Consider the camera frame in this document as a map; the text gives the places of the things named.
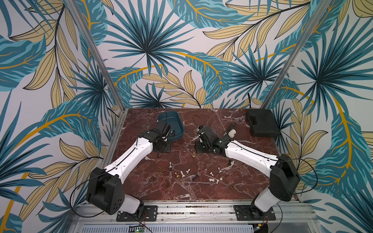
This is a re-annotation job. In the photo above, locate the teal plastic storage box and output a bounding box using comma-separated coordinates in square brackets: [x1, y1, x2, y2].
[157, 111, 185, 142]

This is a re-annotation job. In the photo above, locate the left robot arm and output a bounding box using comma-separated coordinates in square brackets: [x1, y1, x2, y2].
[86, 121, 171, 215]

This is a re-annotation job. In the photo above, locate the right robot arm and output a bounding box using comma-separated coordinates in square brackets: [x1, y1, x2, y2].
[195, 126, 301, 215]

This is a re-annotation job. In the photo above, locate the black and white bottle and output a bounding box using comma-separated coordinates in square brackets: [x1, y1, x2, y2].
[223, 123, 237, 138]

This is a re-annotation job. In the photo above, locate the black plastic case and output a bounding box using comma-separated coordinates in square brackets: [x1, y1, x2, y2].
[246, 108, 280, 138]

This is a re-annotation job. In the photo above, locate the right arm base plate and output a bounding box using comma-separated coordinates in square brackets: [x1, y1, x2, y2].
[233, 205, 276, 222]

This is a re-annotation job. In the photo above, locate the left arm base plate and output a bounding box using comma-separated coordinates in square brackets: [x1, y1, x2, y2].
[116, 205, 158, 222]

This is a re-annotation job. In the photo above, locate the aluminium frame rail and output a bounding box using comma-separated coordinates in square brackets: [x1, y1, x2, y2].
[68, 200, 322, 233]

